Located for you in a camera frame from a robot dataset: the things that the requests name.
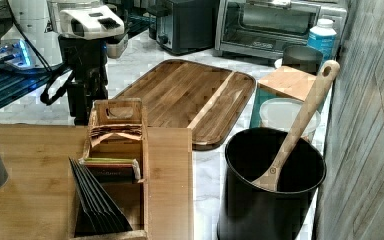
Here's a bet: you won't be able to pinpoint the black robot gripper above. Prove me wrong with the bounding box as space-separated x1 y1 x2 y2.
58 36 108 125

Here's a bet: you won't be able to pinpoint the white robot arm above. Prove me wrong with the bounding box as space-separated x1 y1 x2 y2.
1 0 128 125

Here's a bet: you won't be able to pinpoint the dark blue slatted mat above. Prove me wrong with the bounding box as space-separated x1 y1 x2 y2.
0 64 71 118

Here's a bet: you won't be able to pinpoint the wooden tea bag organizer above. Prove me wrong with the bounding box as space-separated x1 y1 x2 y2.
72 98 148 240

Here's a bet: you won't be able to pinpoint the wooden cutting board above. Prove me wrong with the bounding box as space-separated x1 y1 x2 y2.
117 59 256 151

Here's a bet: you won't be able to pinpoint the black two-slot toaster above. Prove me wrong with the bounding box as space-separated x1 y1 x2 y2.
147 0 220 55

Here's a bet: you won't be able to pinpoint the black tea packets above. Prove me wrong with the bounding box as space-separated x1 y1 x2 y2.
69 158 133 234

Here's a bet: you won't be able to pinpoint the silver toaster oven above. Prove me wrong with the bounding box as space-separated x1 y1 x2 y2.
215 0 347 60

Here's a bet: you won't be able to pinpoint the teal container with wooden lid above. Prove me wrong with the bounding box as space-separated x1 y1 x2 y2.
250 66 316 128

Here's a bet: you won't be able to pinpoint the clear jar with white lid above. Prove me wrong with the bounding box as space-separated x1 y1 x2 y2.
259 98 321 142

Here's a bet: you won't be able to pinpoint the dark grey cup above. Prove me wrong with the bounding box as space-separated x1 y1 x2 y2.
282 45 323 75

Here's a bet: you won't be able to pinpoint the black utensil holder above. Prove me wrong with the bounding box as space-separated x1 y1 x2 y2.
217 128 326 240

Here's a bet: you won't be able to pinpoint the white capped plastic bottle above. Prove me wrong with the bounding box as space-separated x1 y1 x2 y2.
307 18 337 61

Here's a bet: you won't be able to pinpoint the wooden spoon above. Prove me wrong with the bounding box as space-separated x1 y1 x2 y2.
252 60 340 191

